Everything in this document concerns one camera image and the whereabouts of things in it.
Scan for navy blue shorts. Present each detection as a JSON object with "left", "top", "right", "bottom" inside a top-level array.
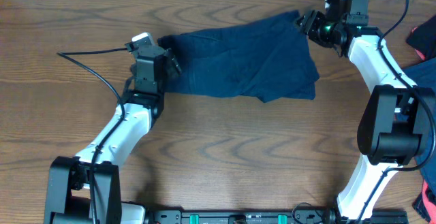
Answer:
[{"left": 157, "top": 10, "right": 320, "bottom": 103}]

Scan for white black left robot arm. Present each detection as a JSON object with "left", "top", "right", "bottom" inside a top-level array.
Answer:
[{"left": 44, "top": 42, "right": 181, "bottom": 223}]

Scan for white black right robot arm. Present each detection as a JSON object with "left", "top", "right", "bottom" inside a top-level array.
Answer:
[{"left": 296, "top": 10, "right": 435, "bottom": 223}]

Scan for pile of dark clothes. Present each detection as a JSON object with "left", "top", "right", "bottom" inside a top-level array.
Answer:
[{"left": 398, "top": 57, "right": 436, "bottom": 197}]

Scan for red black garment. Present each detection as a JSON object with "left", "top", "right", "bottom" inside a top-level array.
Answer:
[{"left": 406, "top": 16, "right": 435, "bottom": 61}]

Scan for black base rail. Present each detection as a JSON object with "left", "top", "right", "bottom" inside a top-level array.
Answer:
[{"left": 121, "top": 202, "right": 409, "bottom": 224}]

